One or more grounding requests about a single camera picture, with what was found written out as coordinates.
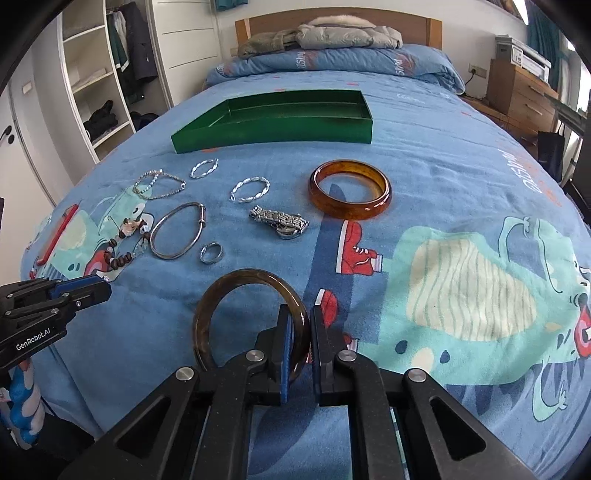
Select green jewelry tray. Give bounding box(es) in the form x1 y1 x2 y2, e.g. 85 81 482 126
171 90 373 154

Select white printer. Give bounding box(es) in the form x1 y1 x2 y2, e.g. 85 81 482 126
495 35 552 83

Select plain silver ring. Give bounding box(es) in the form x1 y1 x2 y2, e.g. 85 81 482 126
198 241 225 266

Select twisted silver ring bracelet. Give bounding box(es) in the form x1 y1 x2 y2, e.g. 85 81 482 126
229 175 271 205

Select silver wristwatch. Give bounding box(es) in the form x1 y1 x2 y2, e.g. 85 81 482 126
249 205 310 240

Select wooden headboard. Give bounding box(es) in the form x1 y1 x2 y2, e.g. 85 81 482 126
235 7 443 49

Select olive fleece garment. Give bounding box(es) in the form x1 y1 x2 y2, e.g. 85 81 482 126
238 29 300 59

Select red lanyard card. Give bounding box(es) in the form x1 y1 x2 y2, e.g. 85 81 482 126
29 204 79 280

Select small twisted silver ring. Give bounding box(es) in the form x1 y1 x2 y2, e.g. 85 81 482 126
188 158 221 181

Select dark brown translucent bangle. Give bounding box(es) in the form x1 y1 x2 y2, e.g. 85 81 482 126
192 269 311 382

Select brown white beaded bracelet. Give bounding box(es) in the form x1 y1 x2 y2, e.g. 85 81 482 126
103 216 151 273

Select silver chain bracelet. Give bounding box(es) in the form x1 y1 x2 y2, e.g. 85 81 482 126
131 169 188 202

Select black clothes on shelf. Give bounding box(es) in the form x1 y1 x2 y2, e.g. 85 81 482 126
83 100 118 142

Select folded blue duvet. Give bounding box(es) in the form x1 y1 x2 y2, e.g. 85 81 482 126
205 44 466 95

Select blue white gloved hand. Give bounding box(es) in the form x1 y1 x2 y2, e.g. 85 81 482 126
1 359 45 448

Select white open wardrobe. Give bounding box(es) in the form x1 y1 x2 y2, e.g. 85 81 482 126
50 1 221 181

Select black bag on floor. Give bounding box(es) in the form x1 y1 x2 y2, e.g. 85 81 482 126
537 131 565 183

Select blue dinosaur bed sheet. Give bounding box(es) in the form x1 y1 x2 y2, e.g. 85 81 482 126
33 71 590 479

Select white fur pillow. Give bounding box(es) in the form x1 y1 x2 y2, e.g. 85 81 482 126
308 14 376 29

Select white door with handle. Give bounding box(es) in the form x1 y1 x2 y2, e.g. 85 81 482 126
0 86 53 284

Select thin silver bangle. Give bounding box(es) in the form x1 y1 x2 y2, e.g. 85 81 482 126
149 202 206 260

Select amber orange bangle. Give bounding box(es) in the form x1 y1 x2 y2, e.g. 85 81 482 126
308 159 394 220

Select grey puffer jacket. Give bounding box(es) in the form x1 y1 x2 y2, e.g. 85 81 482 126
295 24 404 50

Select wooden drawer nightstand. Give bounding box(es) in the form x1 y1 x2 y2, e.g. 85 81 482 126
486 59 559 131

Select dark hanging jacket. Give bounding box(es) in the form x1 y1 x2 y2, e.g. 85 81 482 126
118 1 158 88

